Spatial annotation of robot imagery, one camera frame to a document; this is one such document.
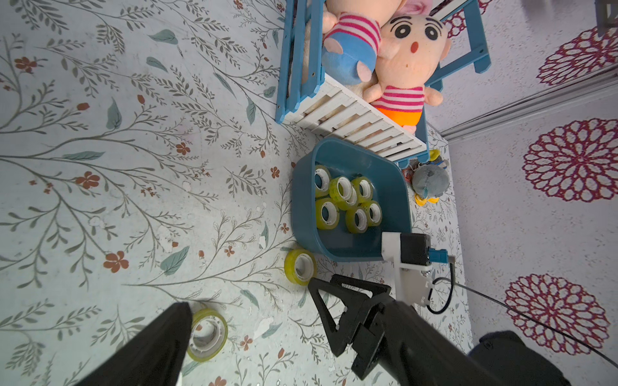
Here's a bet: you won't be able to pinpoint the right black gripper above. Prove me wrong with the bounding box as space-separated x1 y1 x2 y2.
308 274 393 380

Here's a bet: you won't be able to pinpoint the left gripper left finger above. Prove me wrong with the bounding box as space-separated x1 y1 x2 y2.
78 302 192 385

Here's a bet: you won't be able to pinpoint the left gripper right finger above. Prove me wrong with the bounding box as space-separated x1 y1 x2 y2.
381 301 503 385

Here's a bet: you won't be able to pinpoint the tape roll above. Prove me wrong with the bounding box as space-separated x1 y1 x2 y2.
351 176 373 204
362 200 383 227
315 198 340 230
345 207 369 234
314 165 331 198
188 309 229 363
329 176 354 210

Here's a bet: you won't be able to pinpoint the tape roll box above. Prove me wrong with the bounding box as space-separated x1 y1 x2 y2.
284 249 318 286

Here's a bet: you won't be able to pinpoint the teal plastic storage box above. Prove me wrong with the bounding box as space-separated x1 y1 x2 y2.
291 138 412 262

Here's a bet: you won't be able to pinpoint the white blue toy crib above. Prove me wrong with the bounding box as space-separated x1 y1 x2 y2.
274 0 492 170

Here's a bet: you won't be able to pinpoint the plush doll orange shorts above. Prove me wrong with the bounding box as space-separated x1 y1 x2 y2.
363 7 452 134

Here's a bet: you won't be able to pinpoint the plush doll blue shorts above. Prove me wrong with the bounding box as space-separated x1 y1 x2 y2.
322 0 406 86

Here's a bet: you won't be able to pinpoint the pink pillow in crib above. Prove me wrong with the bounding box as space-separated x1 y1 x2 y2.
396 0 434 15

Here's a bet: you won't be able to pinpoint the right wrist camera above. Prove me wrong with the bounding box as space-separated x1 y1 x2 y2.
381 232 455 307

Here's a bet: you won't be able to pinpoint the grey plush keychain toy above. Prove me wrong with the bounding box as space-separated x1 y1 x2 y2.
402 150 450 207

